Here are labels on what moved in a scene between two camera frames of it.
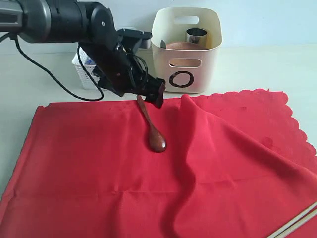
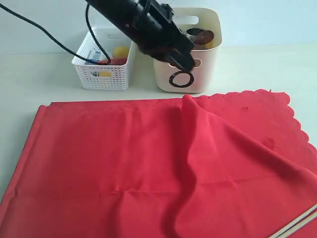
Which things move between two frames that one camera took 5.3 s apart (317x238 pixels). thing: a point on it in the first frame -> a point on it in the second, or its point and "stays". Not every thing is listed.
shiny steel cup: (196, 35) stays
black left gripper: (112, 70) -> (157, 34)
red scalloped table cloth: (237, 164) stays
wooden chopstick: (273, 235) stays
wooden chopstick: (285, 233) stays
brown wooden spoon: (157, 140) -> (204, 37)
